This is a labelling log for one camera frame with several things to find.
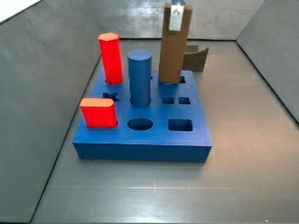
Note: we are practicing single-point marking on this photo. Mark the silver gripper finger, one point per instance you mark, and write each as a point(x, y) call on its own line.
point(177, 15)

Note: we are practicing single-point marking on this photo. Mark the brown arch peg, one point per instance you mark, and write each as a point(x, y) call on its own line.
point(174, 43)

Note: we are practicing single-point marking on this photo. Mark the dark olive arch block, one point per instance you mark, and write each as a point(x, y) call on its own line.
point(196, 57)

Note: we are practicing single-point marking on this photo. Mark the blue shape sorter board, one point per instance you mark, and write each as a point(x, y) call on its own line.
point(164, 131)

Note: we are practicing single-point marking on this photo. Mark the blue cylinder peg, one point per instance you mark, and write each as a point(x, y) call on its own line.
point(140, 73)

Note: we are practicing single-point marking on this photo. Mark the red hexagonal peg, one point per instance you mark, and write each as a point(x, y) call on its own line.
point(112, 57)

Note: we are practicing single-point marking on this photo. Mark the red rounded block peg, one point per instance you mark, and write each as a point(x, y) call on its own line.
point(100, 112)

